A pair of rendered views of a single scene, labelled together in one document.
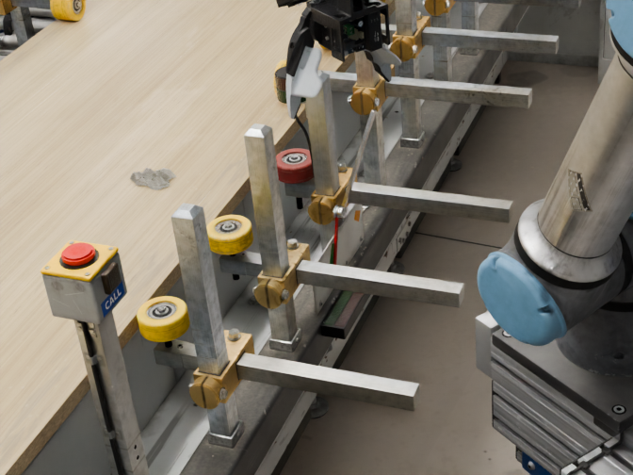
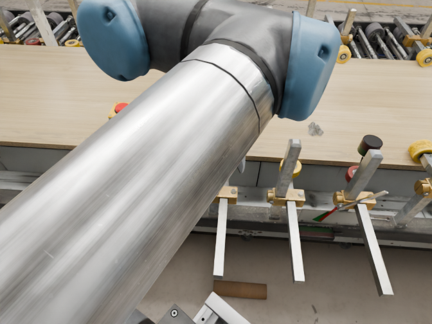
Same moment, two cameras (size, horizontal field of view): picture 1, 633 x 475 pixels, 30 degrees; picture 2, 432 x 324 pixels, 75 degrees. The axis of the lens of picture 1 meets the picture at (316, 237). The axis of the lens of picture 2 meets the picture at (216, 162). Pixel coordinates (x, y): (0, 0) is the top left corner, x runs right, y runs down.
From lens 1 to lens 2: 1.32 m
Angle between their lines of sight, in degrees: 53
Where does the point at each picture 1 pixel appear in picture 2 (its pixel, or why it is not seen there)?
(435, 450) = (346, 299)
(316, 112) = (362, 165)
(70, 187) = not seen: hidden behind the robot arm
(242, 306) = (306, 193)
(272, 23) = not seen: outside the picture
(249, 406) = (232, 213)
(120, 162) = (322, 116)
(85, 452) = not seen: hidden behind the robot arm
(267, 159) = (288, 155)
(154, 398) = (240, 182)
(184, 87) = (395, 116)
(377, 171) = (403, 215)
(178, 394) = (249, 189)
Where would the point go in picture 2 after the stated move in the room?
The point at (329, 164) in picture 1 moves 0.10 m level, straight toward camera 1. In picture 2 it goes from (351, 188) to (327, 196)
